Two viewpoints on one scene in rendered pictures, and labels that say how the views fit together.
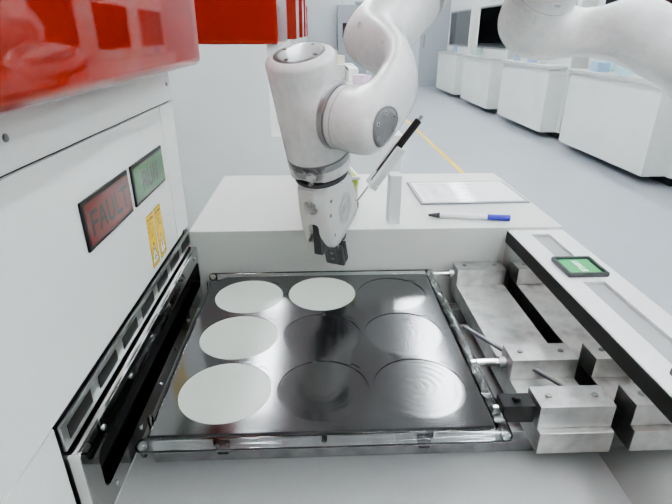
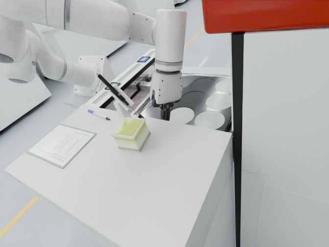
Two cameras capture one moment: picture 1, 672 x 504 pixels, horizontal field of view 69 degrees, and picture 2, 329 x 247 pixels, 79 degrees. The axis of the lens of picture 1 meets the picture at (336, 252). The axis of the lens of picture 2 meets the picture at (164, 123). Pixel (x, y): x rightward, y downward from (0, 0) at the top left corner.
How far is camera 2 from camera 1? 118 cm
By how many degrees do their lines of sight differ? 105
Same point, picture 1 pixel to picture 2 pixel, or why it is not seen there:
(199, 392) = not seen: hidden behind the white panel
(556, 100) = not seen: outside the picture
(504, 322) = (136, 102)
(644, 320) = (128, 72)
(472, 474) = not seen: hidden behind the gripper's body
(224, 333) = (224, 103)
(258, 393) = (219, 84)
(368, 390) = (192, 82)
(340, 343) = (189, 94)
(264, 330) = (210, 102)
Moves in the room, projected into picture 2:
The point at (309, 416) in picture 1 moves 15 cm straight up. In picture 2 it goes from (209, 79) to (206, 45)
